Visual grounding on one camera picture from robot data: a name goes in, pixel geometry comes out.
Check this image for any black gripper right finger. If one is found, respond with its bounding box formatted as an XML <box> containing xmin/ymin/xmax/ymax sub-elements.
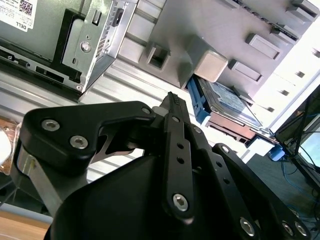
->
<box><xmin>176</xmin><ymin>96</ymin><xmax>313</xmax><ymax>240</ymax></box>

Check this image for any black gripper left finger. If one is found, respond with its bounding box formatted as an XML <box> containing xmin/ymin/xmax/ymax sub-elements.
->
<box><xmin>9</xmin><ymin>92</ymin><xmax>196</xmax><ymax>225</ymax></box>

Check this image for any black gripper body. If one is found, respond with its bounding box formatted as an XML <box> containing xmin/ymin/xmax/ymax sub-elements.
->
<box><xmin>43</xmin><ymin>154</ymin><xmax>241</xmax><ymax>240</ymax></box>

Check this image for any hard disk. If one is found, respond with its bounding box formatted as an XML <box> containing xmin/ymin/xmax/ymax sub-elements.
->
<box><xmin>185</xmin><ymin>74</ymin><xmax>286</xmax><ymax>161</ymax></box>

